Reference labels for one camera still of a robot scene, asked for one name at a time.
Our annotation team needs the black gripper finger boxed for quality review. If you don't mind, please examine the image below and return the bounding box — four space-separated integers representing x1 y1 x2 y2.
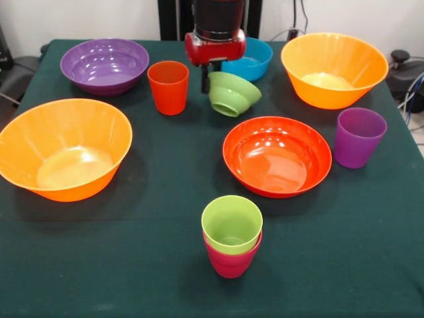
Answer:
201 64 211 94

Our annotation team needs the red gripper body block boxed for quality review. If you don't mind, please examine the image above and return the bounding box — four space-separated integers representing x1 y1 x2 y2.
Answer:
184 29 247 68

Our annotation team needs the green plastic bowl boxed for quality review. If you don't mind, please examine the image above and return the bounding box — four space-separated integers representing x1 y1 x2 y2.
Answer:
207 71 262 118

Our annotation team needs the green plastic cup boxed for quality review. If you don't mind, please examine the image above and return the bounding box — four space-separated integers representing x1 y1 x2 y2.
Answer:
201 195 264 256

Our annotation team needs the pink plastic cup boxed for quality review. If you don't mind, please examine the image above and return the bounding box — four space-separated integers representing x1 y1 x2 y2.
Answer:
203 230 263 279

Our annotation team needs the red plastic cup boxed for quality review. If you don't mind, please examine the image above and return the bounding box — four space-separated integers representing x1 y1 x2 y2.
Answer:
146 60 190 117

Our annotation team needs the blue plastic bowl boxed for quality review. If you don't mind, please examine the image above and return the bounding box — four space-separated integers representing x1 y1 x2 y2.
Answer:
221 36 274 83

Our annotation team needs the purple plastic bowl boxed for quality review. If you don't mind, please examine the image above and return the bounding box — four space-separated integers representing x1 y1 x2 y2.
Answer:
59 38 150 97

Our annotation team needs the red plastic bowl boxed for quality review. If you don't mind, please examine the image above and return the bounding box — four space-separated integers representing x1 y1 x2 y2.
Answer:
222 115 333 199

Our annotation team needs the large orange plastic bowl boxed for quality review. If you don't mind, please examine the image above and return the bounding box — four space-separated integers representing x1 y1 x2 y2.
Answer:
280 32 390 111
0 98 134 203

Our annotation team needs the purple plastic cup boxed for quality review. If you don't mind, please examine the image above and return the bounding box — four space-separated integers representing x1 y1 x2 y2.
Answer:
333 107 388 170

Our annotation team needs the dark green table cloth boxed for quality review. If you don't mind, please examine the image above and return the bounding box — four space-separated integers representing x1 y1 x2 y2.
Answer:
0 38 424 318

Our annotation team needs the black plug with cable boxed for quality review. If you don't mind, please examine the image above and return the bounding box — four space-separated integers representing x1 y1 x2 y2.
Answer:
289 0 298 38

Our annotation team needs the tangle of cables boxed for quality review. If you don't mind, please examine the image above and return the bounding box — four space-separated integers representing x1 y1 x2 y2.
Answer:
396 56 424 133

